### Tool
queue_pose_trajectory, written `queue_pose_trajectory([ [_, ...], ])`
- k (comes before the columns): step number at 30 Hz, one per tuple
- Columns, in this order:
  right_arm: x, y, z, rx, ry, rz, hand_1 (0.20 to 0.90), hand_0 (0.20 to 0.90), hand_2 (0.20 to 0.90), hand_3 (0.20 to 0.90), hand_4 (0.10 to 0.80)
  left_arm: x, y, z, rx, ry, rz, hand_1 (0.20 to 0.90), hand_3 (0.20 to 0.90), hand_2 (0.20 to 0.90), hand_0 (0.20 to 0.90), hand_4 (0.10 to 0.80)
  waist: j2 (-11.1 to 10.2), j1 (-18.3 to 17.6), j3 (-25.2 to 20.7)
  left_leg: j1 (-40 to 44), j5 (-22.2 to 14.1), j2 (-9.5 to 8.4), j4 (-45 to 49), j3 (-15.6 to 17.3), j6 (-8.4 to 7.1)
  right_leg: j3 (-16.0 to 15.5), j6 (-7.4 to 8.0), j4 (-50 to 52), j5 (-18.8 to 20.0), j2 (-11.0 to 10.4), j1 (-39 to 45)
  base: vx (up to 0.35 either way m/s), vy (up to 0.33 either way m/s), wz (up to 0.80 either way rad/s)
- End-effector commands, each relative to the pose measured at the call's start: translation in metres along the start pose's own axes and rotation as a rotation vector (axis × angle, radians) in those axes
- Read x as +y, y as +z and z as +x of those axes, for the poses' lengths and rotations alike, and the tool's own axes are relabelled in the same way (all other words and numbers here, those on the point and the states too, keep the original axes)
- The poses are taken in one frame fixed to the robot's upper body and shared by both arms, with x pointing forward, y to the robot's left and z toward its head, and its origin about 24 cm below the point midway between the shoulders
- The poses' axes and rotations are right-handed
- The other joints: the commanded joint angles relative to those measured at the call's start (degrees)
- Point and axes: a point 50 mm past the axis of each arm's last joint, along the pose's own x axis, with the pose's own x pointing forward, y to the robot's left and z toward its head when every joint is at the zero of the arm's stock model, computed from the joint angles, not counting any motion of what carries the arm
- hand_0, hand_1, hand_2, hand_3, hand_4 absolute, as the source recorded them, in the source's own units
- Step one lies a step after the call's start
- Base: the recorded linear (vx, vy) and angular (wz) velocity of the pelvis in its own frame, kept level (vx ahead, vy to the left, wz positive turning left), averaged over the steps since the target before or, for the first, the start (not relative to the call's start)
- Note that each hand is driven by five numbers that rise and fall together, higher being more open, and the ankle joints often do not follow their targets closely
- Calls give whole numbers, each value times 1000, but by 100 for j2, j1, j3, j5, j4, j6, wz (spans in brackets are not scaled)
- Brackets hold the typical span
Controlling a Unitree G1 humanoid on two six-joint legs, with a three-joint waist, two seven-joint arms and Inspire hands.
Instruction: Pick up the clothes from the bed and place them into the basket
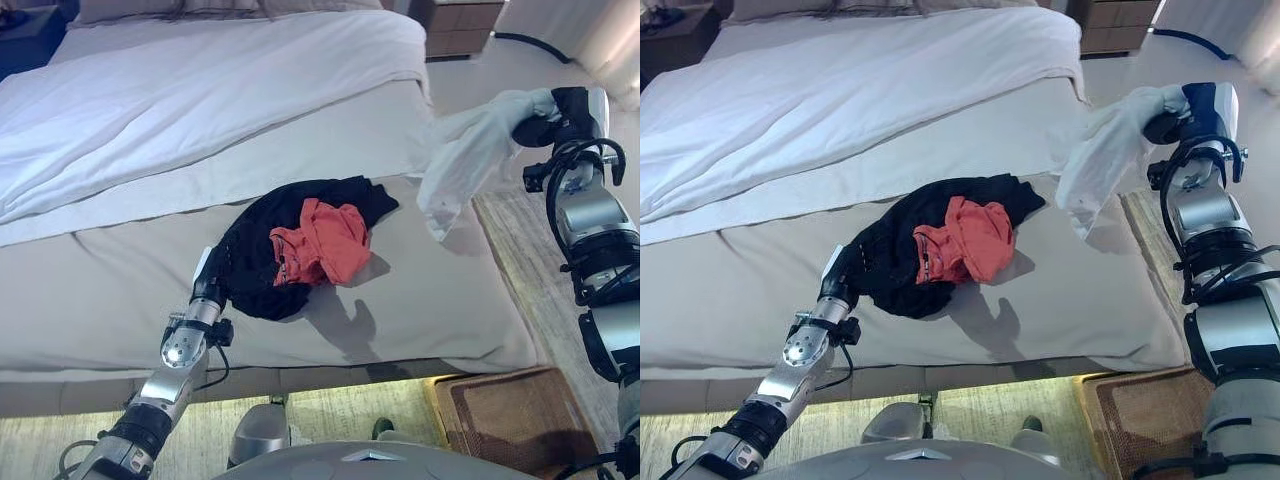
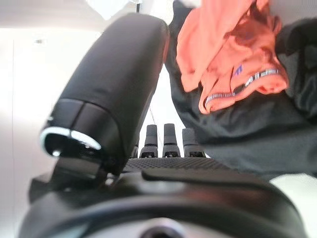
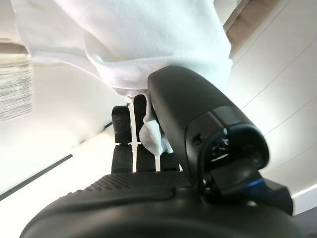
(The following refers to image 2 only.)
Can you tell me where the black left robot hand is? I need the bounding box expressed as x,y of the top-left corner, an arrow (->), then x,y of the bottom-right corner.
18,12 -> 307,238

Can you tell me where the orange garment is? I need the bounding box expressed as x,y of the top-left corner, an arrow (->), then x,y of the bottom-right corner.
176,0 -> 289,115

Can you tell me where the black garment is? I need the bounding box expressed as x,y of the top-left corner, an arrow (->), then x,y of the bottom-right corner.
164,0 -> 317,180

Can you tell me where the bed with grey cover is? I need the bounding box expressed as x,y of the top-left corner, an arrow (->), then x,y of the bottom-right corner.
0,22 -> 317,238

